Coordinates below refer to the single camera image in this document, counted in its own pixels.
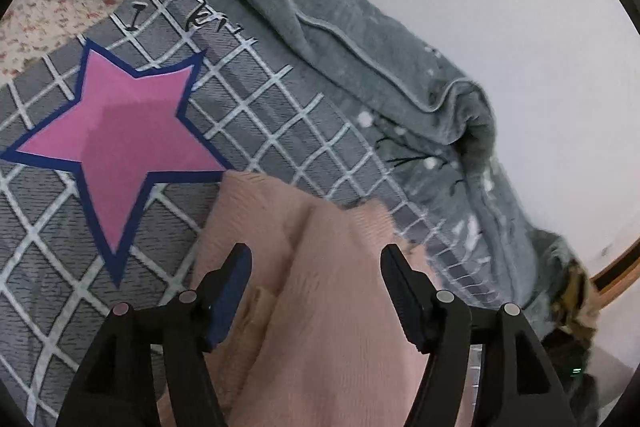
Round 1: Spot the wooden door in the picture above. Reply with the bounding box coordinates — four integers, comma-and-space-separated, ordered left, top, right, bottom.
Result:
591, 234, 640, 294

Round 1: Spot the floral bed sheet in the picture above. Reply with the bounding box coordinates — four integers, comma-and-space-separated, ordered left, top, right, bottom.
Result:
0, 0, 123, 75

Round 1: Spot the olive brown garment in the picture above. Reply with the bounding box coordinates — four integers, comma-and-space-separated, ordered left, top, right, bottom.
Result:
550, 257, 602, 340

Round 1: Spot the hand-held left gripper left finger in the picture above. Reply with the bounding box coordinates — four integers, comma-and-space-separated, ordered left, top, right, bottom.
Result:
56, 243, 254, 427

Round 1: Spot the pink knit sweater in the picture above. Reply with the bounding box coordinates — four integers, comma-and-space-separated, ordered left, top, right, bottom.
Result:
155, 170, 482, 427

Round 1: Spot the grey quilt with flower print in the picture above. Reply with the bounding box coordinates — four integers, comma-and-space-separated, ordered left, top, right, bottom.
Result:
35, 0, 601, 358

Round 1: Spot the grey checked blanket with stars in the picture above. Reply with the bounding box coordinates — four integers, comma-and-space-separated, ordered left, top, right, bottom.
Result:
0, 0, 488, 427

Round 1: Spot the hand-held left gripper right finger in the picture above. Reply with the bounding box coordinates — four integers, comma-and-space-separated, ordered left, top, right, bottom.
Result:
380, 244, 577, 427

